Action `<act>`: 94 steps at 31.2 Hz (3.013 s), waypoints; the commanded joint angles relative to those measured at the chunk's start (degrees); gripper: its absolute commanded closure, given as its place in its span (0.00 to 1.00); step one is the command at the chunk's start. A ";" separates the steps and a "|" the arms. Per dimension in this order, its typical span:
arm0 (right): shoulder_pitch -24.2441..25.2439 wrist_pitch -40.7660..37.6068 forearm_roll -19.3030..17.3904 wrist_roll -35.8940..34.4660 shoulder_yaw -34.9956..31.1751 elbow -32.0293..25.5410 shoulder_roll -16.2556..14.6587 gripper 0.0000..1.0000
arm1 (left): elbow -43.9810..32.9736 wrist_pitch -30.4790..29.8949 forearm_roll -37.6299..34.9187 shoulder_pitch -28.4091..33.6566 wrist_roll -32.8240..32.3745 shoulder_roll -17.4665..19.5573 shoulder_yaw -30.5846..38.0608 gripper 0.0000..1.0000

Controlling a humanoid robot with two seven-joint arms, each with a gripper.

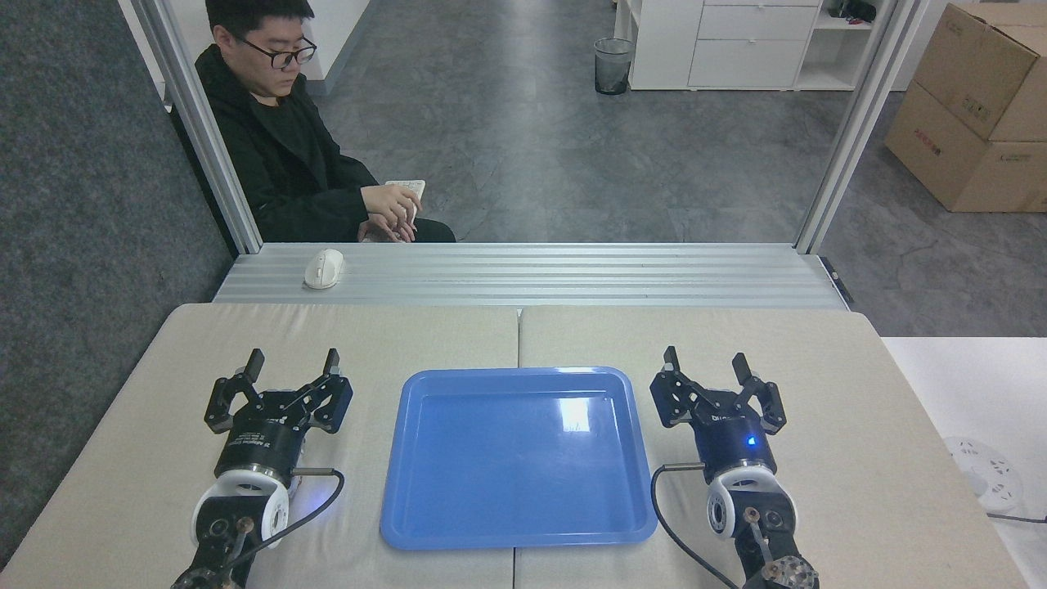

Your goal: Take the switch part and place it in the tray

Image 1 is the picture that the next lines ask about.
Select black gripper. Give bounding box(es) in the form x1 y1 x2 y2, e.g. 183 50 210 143
204 348 355 484
649 345 788 476

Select blue plastic tray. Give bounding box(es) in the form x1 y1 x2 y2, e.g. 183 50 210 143
380 366 659 551

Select person's right hand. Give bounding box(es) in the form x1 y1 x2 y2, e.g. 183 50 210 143
357 216 417 245

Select person's left hand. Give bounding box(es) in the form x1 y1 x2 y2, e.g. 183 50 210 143
360 183 424 232

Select beige table mat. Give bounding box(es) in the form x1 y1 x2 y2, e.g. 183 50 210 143
513 305 1031 589
0 303 521 589

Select white computer mouse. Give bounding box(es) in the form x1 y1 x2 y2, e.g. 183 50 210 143
303 249 346 290

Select person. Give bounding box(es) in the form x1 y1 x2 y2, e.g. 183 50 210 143
170 0 457 245

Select white side table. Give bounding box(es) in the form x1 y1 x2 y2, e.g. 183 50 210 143
881 336 1047 589

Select white keyboard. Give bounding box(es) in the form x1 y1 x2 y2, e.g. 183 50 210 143
384 179 428 223

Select round white power socket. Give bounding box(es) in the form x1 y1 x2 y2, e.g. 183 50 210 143
941 436 1024 515

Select large brown cardboard box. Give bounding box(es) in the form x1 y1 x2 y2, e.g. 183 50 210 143
884 80 1047 214

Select grey mesh waste bin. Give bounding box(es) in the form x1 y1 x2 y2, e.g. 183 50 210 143
594 38 636 96

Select white drawer cabinet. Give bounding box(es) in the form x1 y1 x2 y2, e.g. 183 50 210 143
613 0 883 92

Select black items on shelf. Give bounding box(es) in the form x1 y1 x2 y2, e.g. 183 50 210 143
828 0 878 25

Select small brown cardboard box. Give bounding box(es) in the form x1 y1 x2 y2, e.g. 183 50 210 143
912 2 1047 144

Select black end bracket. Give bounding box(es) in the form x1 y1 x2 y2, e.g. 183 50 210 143
820 256 855 305

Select silver aluminium rail bed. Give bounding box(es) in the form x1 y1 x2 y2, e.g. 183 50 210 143
212 242 852 311

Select silver aluminium post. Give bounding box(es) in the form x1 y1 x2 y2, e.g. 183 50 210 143
131 0 265 255
794 0 930 255

